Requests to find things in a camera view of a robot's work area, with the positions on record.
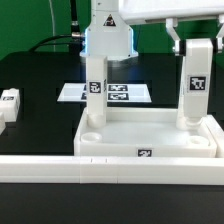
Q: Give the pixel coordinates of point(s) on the white marker base plate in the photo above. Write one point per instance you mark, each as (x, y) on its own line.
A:
(130, 93)

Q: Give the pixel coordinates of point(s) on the white desk top tray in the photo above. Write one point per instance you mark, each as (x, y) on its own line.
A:
(143, 132)

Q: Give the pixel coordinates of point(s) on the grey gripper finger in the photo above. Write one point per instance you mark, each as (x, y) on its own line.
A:
(179, 45)

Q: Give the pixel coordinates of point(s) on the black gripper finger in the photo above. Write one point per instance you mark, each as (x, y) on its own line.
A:
(218, 48)

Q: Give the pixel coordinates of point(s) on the white L-shaped fence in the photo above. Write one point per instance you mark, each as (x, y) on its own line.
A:
(130, 170)

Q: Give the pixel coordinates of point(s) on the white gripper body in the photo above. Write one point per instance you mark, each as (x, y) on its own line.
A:
(135, 12)

